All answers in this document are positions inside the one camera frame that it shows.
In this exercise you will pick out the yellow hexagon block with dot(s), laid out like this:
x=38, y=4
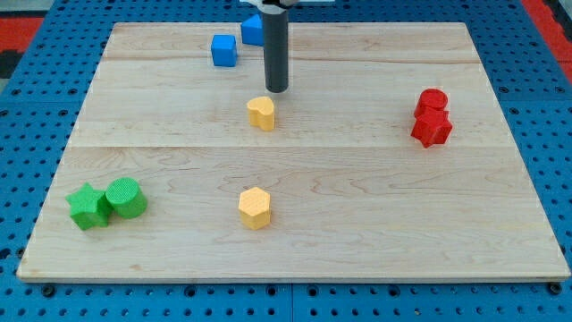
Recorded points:
x=254, y=208

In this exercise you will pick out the red cylinder block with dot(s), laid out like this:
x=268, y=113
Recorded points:
x=434, y=99

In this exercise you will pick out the blue cube block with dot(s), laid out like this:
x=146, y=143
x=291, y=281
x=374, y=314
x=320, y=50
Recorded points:
x=224, y=50

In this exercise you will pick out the light wooden board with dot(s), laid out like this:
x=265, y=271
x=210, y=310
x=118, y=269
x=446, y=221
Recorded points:
x=354, y=197

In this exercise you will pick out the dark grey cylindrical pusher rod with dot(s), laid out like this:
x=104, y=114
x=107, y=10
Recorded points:
x=275, y=36

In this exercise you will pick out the green cylinder block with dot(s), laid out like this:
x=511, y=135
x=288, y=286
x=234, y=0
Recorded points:
x=126, y=197

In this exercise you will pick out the blue triangular block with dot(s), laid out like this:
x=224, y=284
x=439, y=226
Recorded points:
x=252, y=31

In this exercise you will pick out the yellow heart block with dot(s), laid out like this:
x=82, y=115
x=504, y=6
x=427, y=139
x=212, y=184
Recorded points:
x=261, y=113

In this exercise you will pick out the red star block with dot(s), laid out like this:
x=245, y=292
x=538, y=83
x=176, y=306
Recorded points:
x=432, y=127

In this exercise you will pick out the green star block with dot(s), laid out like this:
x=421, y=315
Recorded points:
x=89, y=207

